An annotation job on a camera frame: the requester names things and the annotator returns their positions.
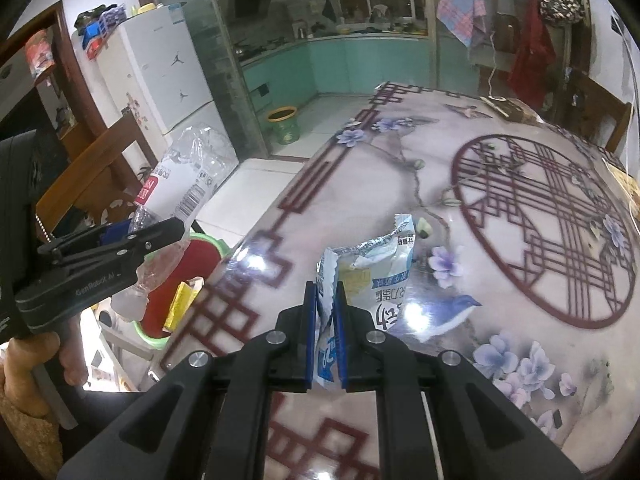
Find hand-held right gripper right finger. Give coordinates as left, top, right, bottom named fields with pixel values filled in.
left=334, top=282, right=583, bottom=480

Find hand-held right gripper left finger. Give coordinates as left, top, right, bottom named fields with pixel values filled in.
left=57, top=282, right=321, bottom=480

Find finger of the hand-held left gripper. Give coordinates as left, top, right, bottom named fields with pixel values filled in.
left=97, top=225, right=132, bottom=244
left=37, top=217, right=186, bottom=267

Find blue white snack wrapper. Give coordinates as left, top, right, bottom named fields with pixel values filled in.
left=315, top=213, right=418, bottom=391

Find green red plastic basin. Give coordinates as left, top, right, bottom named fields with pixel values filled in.
left=132, top=232, right=231, bottom=351

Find clear bottle red label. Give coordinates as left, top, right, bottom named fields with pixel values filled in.
left=111, top=125, right=240, bottom=321

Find brown shoulder bag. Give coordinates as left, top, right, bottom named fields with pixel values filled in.
left=492, top=12, right=521, bottom=53

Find person's left hand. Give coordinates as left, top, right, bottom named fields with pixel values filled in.
left=0, top=317, right=89, bottom=397

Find brown wooden chair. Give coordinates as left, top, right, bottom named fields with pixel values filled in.
left=35, top=110, right=161, bottom=241

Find white refrigerator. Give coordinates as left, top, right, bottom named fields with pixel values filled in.
left=95, top=5, right=216, bottom=136

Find green yellow-rimmed bucket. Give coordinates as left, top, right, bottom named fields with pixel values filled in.
left=265, top=106, right=301, bottom=146

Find blue plastic basket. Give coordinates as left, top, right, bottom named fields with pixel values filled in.
left=80, top=7, right=126, bottom=43

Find dark cloth pile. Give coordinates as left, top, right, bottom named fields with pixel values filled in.
left=74, top=4, right=121, bottom=28

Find teal kitchen base cabinets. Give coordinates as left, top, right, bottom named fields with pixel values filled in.
left=240, top=37, right=431, bottom=98

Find brown snack bag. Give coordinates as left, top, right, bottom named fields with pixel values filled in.
left=480, top=95, right=541, bottom=123

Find yellow booklet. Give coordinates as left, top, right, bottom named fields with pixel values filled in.
left=602, top=157, right=638, bottom=186

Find red hanging garment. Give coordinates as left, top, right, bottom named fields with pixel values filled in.
left=509, top=0, right=557, bottom=106

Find dark wooden chair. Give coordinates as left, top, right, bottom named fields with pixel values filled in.
left=560, top=67, right=633, bottom=156

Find pink blue plaid towel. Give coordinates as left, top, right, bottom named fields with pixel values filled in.
left=436, top=0, right=487, bottom=48

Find red wall decoration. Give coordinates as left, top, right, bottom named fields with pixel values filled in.
left=25, top=30, right=56, bottom=78

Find thin white cable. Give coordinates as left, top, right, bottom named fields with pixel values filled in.
left=482, top=30, right=506, bottom=103

